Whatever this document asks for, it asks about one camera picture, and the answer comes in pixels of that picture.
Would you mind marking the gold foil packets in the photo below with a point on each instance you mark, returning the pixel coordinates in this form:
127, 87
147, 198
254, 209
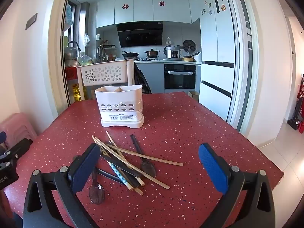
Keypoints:
76, 92

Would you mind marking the pile of wooden chopsticks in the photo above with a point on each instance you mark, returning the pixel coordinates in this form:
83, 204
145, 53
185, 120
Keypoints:
156, 181

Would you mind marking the grey wall switch panel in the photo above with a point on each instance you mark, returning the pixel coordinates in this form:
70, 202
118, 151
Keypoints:
31, 21

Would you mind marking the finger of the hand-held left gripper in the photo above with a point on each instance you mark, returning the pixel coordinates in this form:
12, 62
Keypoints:
16, 150
2, 137

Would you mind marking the blue white patterned chopstick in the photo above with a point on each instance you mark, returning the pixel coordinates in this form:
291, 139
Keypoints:
117, 172

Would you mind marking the black kitchen faucet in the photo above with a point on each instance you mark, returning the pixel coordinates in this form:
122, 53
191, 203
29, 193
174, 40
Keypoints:
74, 44

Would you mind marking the red paper decal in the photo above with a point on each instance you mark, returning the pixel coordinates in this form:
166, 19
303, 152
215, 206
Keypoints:
125, 6
162, 3

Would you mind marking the red fire extinguisher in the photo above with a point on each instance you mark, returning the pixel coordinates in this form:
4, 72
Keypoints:
301, 104

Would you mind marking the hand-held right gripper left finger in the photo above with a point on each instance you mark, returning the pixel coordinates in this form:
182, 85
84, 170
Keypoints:
86, 166

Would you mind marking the black wok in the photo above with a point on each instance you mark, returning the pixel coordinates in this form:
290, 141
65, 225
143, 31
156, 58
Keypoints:
130, 54

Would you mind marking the dark translucent plastic spoon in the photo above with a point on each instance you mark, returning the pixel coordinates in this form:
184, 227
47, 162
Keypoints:
97, 194
148, 168

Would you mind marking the red plastic basket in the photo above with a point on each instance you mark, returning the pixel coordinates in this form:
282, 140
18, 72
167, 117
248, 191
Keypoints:
71, 73

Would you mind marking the round black compartment pan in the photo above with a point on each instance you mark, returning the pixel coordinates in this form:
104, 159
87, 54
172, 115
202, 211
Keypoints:
189, 45

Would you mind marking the grey lower cabinets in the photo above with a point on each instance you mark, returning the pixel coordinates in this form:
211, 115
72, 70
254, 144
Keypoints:
154, 76

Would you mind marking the clear hanging plastic bag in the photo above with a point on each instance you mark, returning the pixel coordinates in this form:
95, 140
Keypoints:
86, 40

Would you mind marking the blue white hanging package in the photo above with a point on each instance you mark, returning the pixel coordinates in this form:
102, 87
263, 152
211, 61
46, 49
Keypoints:
68, 16

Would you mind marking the pink plastic stool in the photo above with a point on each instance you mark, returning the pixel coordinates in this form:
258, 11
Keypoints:
16, 128

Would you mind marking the steel bowl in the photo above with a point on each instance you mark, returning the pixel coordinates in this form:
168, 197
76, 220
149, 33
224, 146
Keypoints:
72, 63

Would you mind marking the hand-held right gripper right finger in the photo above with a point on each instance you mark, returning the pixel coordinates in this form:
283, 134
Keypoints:
212, 168

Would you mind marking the white perforated basket cart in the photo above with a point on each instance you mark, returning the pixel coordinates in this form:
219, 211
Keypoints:
104, 72

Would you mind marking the black built-in oven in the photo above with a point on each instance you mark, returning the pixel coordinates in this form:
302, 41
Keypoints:
179, 76

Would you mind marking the silver rice cooker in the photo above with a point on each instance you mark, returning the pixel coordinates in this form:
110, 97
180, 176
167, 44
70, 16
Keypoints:
172, 52

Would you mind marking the white upper cabinets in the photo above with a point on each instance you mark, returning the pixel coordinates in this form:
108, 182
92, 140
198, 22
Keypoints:
142, 11

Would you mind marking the cardboard box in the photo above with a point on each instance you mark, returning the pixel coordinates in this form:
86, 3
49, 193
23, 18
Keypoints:
193, 96

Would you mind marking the black plastic bag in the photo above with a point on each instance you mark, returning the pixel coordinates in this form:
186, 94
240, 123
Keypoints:
142, 78

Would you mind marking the black range hood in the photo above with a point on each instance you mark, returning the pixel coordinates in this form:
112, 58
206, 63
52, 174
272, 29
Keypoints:
140, 34

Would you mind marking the white refrigerator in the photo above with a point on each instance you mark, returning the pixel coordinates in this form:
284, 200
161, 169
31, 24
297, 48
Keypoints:
218, 52

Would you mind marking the steel cooking pot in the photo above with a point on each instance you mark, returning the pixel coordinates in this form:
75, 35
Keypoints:
152, 53

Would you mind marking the gas stove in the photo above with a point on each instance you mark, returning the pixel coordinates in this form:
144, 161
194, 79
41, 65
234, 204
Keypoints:
142, 59

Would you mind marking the white plastic utensil holder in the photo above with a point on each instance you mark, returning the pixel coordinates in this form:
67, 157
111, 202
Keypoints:
118, 109

